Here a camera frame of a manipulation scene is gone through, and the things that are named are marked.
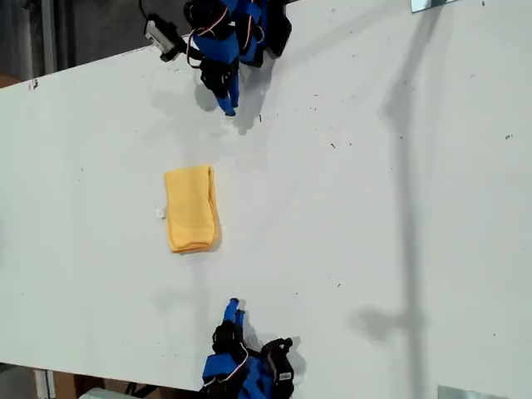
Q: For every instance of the yellow square towel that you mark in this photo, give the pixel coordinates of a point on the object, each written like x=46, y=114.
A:
x=191, y=208

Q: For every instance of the grey metal pillar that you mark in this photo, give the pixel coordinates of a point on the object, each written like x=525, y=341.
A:
x=47, y=37

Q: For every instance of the white table leg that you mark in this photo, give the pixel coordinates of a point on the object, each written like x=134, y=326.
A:
x=45, y=384

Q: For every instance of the black camera box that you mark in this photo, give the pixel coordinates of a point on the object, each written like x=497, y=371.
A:
x=282, y=365
x=160, y=35

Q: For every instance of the shiny metal bracket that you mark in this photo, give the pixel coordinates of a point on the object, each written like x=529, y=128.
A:
x=428, y=4

